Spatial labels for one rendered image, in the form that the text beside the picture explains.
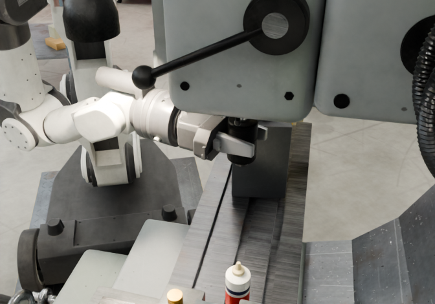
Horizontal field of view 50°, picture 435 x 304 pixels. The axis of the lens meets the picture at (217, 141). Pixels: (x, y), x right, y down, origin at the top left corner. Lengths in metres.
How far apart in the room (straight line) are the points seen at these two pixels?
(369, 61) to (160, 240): 0.68
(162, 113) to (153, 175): 1.04
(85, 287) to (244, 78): 0.74
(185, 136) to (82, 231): 0.88
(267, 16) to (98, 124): 0.40
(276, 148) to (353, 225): 1.54
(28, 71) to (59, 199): 0.85
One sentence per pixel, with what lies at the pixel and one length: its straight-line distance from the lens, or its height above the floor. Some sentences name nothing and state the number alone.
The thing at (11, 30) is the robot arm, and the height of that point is 1.34.
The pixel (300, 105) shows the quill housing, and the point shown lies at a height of 1.35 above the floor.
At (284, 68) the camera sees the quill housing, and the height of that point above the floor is 1.39.
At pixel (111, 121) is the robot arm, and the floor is 1.23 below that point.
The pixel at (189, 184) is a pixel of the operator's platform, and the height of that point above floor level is 0.40.
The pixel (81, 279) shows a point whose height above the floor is 0.75.
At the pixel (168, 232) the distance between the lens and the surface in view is 1.08.
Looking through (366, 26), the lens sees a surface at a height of 1.46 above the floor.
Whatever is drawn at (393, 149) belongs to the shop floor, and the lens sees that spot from 3.12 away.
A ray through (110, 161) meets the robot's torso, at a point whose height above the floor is 0.75.
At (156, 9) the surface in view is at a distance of 0.65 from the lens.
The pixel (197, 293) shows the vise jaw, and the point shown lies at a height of 1.06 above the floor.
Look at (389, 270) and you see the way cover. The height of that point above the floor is 0.96.
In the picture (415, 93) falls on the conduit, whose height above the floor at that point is 1.43.
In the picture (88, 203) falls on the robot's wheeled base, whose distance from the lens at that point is 1.68.
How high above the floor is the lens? 1.61
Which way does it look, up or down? 33 degrees down
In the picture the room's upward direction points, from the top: straight up
